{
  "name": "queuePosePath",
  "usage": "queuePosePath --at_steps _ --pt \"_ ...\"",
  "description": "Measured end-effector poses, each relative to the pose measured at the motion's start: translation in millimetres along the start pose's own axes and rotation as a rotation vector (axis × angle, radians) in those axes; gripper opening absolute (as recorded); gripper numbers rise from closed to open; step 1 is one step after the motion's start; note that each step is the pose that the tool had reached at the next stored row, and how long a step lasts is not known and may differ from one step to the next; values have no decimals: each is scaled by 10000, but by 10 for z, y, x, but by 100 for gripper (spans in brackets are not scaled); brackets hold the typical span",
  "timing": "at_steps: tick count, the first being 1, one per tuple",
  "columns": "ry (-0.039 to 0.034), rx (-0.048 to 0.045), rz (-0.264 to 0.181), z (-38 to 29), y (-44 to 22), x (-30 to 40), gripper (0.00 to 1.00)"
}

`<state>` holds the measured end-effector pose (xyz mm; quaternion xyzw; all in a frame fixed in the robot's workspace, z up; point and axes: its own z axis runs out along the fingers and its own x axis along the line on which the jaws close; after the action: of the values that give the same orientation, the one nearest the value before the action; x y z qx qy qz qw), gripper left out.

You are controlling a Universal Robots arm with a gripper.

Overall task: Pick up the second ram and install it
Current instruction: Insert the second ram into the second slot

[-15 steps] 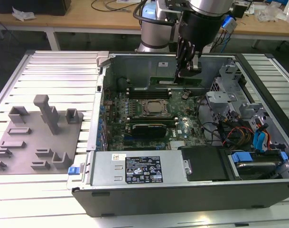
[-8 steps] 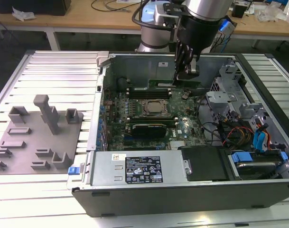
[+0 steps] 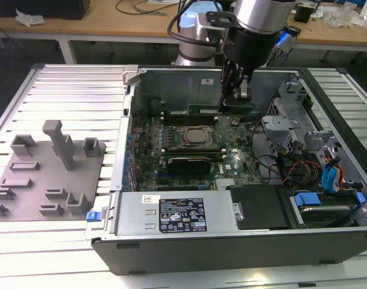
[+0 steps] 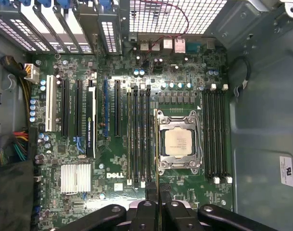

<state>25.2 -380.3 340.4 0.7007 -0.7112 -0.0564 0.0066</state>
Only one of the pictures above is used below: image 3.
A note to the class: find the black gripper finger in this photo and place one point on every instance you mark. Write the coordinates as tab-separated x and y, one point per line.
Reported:
245	90
230	81

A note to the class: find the green RAM stick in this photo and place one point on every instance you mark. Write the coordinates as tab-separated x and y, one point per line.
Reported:
177	112
204	107

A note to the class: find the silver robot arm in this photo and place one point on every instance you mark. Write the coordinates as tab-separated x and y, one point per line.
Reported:
255	12

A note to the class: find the black RAM slot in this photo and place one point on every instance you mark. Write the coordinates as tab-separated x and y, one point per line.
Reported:
195	148
189	118
162	113
195	154
218	157
189	123
195	151

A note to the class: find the small white barcode sticker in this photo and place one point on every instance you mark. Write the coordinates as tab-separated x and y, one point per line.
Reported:
207	80

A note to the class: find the silver coin battery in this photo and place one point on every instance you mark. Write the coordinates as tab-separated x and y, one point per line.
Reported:
235	122

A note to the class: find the silver metal drive cage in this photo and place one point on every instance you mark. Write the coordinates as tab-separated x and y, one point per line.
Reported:
279	123

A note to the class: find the small dark adapter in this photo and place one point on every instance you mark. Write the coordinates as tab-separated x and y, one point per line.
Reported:
297	30

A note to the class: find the silver CPU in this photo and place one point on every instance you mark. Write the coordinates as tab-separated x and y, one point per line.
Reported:
197	135

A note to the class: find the small black device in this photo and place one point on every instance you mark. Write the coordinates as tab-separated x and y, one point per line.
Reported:
306	15

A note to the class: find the CPU socket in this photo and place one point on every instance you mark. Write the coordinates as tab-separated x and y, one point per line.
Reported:
181	127

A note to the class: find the green motherboard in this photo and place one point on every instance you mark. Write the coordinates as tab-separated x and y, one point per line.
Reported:
240	168

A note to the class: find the black graphics card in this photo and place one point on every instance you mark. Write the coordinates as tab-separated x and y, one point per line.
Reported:
189	167

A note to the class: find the silver finned heatsink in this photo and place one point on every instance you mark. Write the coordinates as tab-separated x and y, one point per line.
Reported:
226	183

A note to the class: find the clear plastic bags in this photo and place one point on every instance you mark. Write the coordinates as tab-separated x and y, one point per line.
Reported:
343	15

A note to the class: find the black plastic drive cover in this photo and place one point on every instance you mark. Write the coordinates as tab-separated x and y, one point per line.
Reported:
261	207

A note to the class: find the blue disk carrier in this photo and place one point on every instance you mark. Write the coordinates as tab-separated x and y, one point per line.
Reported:
306	200

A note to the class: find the wooden desk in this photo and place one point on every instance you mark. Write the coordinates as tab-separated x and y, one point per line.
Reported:
111	27

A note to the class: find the silver hard disk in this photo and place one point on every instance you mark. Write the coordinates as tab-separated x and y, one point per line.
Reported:
321	212

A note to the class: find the black PC case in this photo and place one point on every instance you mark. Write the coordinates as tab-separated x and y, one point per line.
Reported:
231	256

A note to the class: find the silver power supply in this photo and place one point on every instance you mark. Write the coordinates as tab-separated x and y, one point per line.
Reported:
132	216

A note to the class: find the blue case latch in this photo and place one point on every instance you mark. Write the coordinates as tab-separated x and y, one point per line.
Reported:
92	217

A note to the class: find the black equipment box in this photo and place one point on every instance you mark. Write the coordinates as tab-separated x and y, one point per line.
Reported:
50	9

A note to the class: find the grey parts rack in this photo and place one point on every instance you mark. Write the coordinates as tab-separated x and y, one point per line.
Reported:
50	177

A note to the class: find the white crumpled paper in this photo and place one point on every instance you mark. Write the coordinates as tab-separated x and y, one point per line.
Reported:
29	18

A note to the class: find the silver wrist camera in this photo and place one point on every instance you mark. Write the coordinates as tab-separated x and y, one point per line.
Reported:
285	39

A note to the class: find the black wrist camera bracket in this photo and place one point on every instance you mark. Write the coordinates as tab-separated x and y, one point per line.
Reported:
217	19

